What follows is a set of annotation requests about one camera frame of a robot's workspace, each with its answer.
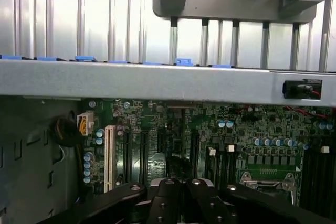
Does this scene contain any open black pc case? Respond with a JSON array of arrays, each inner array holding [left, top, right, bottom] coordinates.
[[0, 54, 336, 224]]

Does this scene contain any black empty ram slot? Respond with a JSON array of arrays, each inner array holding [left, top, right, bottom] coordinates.
[[300, 137, 320, 210]]

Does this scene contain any white expansion slot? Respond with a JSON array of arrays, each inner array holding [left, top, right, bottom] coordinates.
[[104, 125, 117, 193]]

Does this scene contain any cpu socket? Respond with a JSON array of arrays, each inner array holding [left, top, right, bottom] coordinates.
[[240, 170, 299, 206]]

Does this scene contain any white power connector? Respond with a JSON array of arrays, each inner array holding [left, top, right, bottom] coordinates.
[[77, 112, 95, 136]]

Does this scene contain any green motherboard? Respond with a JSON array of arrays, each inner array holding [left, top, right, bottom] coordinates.
[[76, 98, 336, 209]]

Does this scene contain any black expansion slot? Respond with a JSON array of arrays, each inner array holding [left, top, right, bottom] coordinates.
[[191, 131, 200, 180], [123, 131, 132, 183], [140, 131, 148, 183]]

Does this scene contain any black intrusion switch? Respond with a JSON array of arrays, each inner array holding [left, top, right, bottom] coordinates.
[[282, 79, 323, 101]]

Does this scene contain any black sleeved wire bundle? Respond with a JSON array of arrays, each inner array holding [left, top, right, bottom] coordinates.
[[49, 117, 85, 149]]

